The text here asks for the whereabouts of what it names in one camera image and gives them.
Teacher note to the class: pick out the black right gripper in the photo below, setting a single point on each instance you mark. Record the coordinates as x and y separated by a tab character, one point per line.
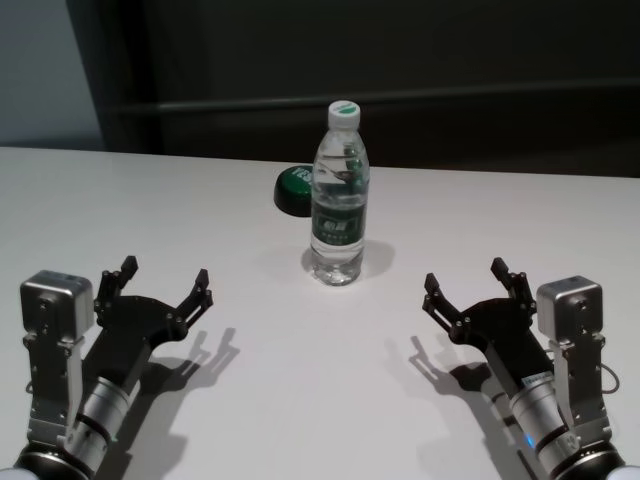
505	335

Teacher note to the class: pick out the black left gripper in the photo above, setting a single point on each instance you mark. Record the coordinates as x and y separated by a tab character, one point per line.
125	335

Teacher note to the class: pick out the clear water bottle green label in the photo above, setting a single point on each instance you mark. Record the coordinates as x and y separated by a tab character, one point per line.
340	200

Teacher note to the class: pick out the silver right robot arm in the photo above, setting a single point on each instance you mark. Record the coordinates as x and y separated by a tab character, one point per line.
545	415

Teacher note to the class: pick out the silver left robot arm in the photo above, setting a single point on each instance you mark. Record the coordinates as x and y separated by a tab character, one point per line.
100	410

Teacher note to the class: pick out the green YES button black base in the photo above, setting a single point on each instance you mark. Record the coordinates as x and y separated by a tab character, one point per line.
292	190

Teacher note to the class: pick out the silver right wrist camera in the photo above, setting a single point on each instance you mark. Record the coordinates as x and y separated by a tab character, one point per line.
570	305

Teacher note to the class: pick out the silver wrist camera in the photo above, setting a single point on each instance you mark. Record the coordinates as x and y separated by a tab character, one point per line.
570	305
52	305

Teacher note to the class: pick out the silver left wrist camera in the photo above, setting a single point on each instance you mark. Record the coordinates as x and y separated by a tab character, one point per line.
52	305

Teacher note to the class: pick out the grey horizontal wall rail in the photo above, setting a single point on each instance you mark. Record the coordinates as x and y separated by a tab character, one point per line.
400	104

